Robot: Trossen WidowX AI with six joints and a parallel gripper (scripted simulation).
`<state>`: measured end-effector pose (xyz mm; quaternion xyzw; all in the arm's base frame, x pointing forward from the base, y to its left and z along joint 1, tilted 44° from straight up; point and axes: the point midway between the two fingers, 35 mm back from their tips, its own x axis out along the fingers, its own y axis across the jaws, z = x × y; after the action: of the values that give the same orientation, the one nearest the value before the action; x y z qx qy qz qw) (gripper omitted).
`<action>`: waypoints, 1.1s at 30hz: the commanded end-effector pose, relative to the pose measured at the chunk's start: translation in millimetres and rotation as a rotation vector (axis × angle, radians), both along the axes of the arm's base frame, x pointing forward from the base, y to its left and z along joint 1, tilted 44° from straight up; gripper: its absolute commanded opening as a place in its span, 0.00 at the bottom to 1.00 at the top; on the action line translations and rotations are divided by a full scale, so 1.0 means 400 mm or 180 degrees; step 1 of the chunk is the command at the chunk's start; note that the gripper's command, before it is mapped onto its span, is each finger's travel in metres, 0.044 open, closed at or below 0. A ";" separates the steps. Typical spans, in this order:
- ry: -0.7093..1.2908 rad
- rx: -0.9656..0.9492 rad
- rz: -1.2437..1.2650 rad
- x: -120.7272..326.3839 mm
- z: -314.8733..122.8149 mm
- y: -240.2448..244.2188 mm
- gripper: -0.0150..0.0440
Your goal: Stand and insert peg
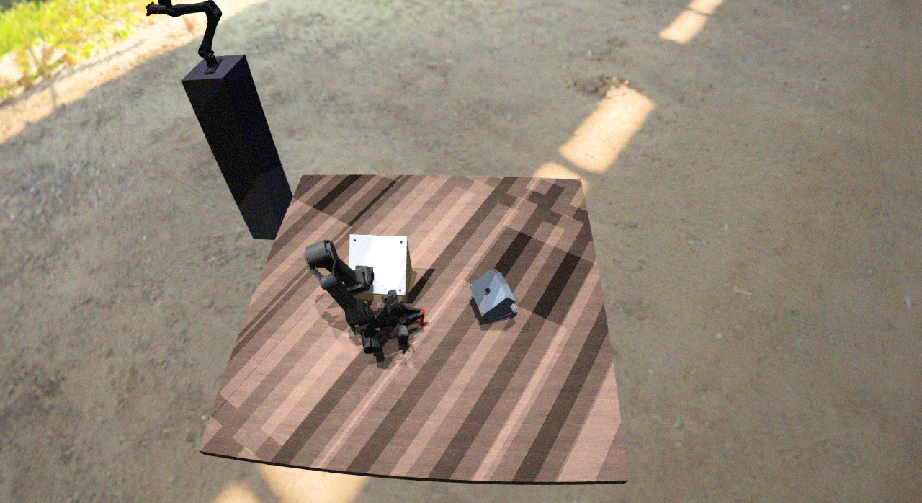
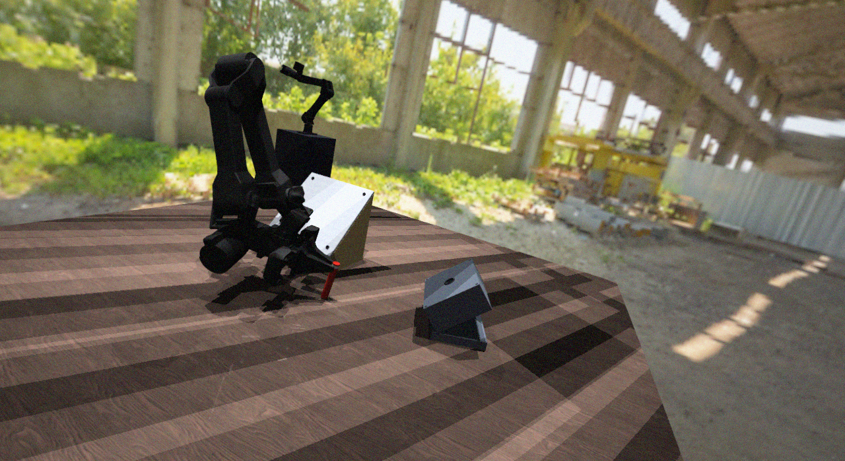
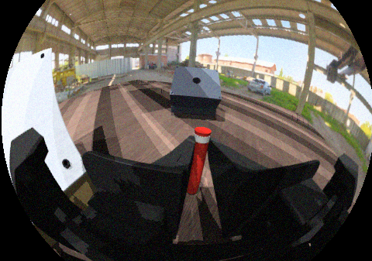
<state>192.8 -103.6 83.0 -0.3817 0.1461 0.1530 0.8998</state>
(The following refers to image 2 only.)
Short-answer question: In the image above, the dark red peg with white band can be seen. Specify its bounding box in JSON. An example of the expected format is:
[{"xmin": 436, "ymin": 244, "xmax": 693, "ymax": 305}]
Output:
[{"xmin": 321, "ymin": 262, "xmax": 340, "ymax": 299}]

